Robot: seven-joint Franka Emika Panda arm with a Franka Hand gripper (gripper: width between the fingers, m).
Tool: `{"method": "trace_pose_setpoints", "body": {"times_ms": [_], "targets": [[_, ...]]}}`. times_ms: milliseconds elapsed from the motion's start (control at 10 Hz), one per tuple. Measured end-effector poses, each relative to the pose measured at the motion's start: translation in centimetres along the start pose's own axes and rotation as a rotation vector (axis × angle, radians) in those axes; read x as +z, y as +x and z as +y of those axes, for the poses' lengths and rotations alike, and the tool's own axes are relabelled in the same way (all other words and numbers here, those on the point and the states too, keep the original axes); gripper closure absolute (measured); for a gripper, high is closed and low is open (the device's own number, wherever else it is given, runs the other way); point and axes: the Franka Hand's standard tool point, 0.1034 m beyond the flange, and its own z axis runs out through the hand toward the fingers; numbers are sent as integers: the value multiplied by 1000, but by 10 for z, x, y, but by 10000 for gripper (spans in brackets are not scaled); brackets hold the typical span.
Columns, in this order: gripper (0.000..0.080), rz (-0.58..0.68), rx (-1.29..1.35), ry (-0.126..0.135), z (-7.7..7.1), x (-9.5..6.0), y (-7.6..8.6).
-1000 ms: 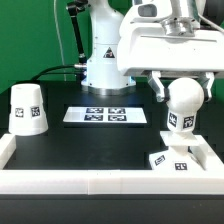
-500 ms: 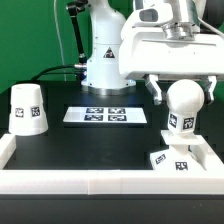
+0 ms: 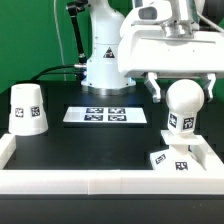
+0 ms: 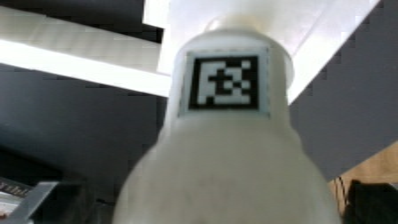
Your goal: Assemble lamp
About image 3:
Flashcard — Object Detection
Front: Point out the white hanging cable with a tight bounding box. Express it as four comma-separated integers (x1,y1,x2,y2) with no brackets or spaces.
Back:
53,0,68,82

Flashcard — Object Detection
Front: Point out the white U-shaped fence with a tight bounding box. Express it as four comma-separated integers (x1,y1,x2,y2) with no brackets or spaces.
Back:
0,134,224,195

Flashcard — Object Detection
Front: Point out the white marker tag plate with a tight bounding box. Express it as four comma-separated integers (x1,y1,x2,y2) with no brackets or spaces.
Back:
63,107,147,124

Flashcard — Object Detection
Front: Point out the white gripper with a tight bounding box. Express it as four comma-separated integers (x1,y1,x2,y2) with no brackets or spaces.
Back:
118,25,224,103

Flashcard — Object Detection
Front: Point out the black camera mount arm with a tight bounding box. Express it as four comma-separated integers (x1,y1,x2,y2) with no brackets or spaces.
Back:
66,0,88,64

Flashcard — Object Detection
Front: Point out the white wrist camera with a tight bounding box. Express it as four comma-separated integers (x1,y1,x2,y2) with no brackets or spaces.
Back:
120,0,172,37

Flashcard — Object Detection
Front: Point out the white lamp shade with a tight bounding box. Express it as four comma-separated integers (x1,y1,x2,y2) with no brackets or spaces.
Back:
8,83,48,136

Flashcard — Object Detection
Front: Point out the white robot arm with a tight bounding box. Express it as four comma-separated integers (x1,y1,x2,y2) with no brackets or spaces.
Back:
82,0,224,102

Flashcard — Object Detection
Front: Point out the black base cable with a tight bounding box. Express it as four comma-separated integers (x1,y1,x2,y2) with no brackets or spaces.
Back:
30,64,88,82

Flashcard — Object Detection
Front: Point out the white lamp bulb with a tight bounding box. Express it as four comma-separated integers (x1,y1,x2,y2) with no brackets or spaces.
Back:
166,79,204,135

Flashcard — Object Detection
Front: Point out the white lamp base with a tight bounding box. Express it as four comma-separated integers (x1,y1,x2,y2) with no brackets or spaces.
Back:
150,130,204,172

